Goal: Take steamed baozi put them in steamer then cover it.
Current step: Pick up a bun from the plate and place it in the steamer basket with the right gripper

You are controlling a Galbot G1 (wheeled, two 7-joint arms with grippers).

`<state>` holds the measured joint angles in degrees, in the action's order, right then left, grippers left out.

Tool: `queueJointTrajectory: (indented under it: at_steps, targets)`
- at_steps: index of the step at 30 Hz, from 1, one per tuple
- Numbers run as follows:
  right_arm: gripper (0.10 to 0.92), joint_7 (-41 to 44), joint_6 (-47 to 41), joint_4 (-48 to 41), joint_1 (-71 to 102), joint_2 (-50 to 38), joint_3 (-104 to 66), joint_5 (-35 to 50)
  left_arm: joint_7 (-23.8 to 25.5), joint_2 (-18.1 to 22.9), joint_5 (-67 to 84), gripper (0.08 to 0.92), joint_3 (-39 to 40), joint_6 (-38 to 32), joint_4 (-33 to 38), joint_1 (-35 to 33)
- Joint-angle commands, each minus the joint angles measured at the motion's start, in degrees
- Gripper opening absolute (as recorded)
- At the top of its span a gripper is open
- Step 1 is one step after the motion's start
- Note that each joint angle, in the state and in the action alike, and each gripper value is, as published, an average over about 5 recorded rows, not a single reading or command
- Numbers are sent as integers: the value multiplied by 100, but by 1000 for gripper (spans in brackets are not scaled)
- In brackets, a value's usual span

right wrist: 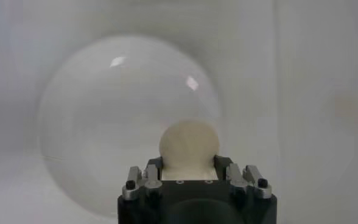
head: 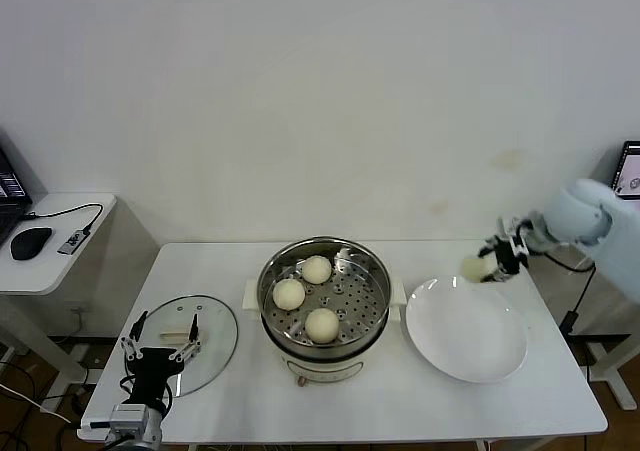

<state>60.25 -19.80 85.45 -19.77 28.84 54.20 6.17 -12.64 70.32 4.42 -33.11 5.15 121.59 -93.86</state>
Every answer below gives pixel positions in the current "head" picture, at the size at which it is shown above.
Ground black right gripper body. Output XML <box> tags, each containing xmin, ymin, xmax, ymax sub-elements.
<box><xmin>494</xmin><ymin>240</ymin><xmax>524</xmax><ymax>276</ymax></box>

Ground stainless steel steamer basket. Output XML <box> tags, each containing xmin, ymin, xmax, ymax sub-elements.
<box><xmin>257</xmin><ymin>237</ymin><xmax>393</xmax><ymax>351</ymax></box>

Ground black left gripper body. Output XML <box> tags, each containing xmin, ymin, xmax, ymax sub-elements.
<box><xmin>128</xmin><ymin>348</ymin><xmax>186</xmax><ymax>403</ymax></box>

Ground black laptop with dark screen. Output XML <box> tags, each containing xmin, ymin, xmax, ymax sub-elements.
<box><xmin>0</xmin><ymin>128</ymin><xmax>34</xmax><ymax>248</ymax></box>

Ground cream electric cooker base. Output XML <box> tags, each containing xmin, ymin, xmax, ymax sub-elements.
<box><xmin>242</xmin><ymin>274</ymin><xmax>407</xmax><ymax>388</ymax></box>

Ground round glass pot lid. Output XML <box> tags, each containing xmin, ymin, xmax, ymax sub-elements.
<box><xmin>124</xmin><ymin>294</ymin><xmax>240</xmax><ymax>398</ymax></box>

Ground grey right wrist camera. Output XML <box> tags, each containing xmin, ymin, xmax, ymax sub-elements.
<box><xmin>497</xmin><ymin>215</ymin><xmax>532</xmax><ymax>257</ymax></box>

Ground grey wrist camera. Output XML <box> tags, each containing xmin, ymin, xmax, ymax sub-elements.
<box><xmin>497</xmin><ymin>215</ymin><xmax>532</xmax><ymax>257</ymax></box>
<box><xmin>89</xmin><ymin>403</ymin><xmax>151</xmax><ymax>432</ymax></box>

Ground white steamed baozi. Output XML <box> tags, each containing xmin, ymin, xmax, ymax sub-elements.
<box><xmin>461</xmin><ymin>255</ymin><xmax>494</xmax><ymax>284</ymax></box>
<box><xmin>272</xmin><ymin>278</ymin><xmax>307</xmax><ymax>311</ymax></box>
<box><xmin>301</xmin><ymin>255</ymin><xmax>333</xmax><ymax>286</ymax></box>
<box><xmin>304</xmin><ymin>308</ymin><xmax>340</xmax><ymax>344</ymax></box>

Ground grey laptop showing camera views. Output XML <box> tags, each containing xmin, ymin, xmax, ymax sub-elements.
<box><xmin>610</xmin><ymin>140</ymin><xmax>640</xmax><ymax>202</ymax></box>

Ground grey usb adapter with cable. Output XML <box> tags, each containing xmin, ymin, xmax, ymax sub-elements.
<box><xmin>23</xmin><ymin>201</ymin><xmax>105</xmax><ymax>257</ymax></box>

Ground round white plate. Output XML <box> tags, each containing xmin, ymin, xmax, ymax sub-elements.
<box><xmin>404</xmin><ymin>275</ymin><xmax>529</xmax><ymax>384</ymax></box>

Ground silver black-tipped left gripper finger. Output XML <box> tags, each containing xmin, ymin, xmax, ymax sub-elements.
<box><xmin>119</xmin><ymin>310</ymin><xmax>150</xmax><ymax>362</ymax></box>
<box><xmin>170</xmin><ymin>313</ymin><xmax>203</xmax><ymax>364</ymax></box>

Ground white side desk with mouse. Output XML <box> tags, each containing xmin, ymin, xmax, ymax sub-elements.
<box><xmin>0</xmin><ymin>192</ymin><xmax>119</xmax><ymax>390</ymax></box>

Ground black power cable with adapter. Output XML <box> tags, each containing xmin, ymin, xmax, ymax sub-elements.
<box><xmin>558</xmin><ymin>265</ymin><xmax>597</xmax><ymax>335</ymax></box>

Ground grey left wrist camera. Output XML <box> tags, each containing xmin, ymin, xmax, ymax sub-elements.
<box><xmin>89</xmin><ymin>403</ymin><xmax>151</xmax><ymax>432</ymax></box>

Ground black computer mouse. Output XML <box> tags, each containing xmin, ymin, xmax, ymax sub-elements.
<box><xmin>9</xmin><ymin>225</ymin><xmax>54</xmax><ymax>261</ymax></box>

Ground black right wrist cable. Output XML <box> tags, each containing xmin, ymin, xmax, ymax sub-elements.
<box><xmin>542</xmin><ymin>250</ymin><xmax>597</xmax><ymax>273</ymax></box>

